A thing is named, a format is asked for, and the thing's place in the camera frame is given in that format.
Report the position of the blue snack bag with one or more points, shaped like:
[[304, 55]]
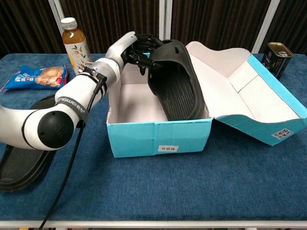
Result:
[[31, 79]]

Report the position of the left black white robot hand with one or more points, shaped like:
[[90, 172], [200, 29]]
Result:
[[122, 48]]

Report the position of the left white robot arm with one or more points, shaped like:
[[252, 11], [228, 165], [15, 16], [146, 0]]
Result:
[[72, 93]]

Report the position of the light blue cardboard shoe box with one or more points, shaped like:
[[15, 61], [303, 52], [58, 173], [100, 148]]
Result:
[[156, 139]]

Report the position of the tea bottle with white cap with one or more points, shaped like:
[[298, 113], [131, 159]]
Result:
[[74, 45]]

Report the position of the grey metal partition post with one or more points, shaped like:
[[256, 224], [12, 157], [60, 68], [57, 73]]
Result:
[[266, 24], [54, 9], [165, 19]]

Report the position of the black rubber slipper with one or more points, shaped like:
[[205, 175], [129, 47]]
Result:
[[19, 167], [177, 95]]

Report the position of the dark tin can gold lid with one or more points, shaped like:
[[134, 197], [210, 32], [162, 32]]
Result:
[[275, 60]]

